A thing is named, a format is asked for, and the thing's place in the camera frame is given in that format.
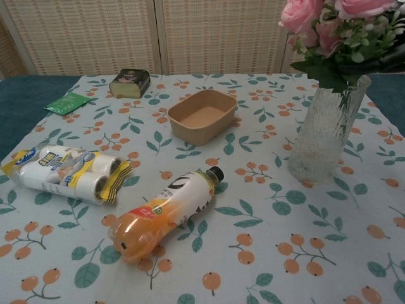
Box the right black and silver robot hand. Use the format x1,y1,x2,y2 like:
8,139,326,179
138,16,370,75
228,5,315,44
368,42,405,76

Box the pink rose bouquet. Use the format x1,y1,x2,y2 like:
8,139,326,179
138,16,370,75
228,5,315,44
277,0,405,110

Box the textured clear glass vase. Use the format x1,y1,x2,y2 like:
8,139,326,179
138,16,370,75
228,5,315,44
287,74,372,186

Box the brown paper bowl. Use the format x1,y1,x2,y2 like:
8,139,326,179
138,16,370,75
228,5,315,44
167,89,239,147

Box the floral print tablecloth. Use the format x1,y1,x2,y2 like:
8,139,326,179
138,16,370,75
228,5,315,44
0,73,405,304

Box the black rectangular tin can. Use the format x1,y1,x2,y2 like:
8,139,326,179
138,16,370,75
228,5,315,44
108,68,151,98

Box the orange juice plastic bottle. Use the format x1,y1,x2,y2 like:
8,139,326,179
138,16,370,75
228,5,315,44
107,165,225,265

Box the green foil packet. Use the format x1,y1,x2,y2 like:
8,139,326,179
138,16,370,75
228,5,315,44
43,92,93,115

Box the pack of white rolls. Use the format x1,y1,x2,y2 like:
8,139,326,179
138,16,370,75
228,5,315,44
0,143,134,206

